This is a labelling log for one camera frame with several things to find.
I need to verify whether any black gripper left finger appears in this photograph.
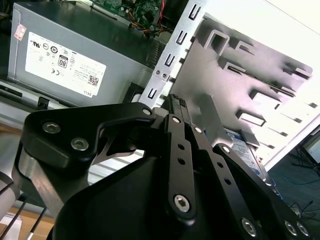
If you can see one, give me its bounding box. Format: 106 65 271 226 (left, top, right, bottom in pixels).
11 93 198 222

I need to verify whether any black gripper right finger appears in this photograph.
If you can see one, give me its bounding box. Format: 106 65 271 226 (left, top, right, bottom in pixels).
178 98 313 240

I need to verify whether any hard disk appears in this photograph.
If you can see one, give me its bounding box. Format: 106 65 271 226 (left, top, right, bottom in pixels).
222 128 276 191

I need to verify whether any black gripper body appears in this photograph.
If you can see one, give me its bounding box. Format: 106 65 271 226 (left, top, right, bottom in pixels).
51 156 241 240

